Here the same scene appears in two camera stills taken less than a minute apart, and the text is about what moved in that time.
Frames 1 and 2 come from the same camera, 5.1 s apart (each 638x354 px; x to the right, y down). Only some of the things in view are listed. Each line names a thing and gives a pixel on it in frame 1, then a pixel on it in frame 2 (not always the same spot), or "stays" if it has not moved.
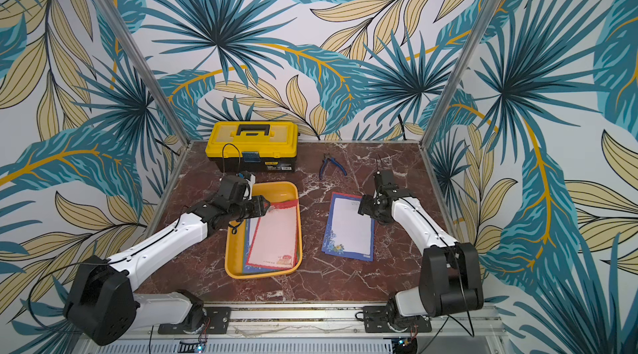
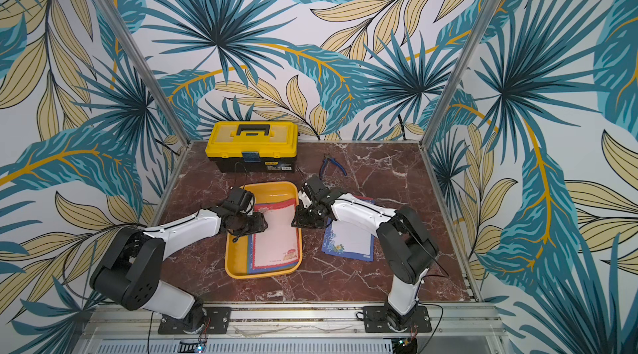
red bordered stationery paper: (275, 243) stays
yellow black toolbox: (252, 146) stays
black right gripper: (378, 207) -> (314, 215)
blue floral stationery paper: (348, 233) stays
